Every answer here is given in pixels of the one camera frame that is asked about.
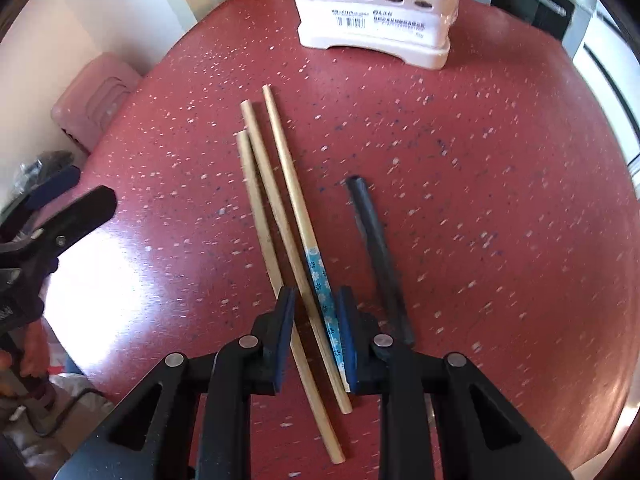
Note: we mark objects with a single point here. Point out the pink plastic stool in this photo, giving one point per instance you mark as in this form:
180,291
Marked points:
89,104

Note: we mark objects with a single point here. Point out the white refrigerator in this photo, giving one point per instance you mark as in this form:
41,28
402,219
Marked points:
611,70

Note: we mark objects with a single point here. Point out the black chopstick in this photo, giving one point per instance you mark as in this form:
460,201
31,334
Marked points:
387,282

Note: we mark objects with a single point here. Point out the white plastic utensil holder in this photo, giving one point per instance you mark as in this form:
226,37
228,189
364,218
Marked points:
416,31

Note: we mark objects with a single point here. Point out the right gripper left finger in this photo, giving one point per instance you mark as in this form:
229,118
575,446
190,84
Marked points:
190,418

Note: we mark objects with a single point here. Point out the wooden chopstick blue pattern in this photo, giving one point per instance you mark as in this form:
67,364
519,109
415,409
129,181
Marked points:
317,270

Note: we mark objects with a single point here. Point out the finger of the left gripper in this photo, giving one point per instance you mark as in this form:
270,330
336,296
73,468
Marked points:
19,217
33,258

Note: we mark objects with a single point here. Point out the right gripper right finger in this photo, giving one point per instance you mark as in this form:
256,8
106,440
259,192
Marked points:
439,417

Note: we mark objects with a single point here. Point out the person's left hand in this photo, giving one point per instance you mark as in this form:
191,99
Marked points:
34,364

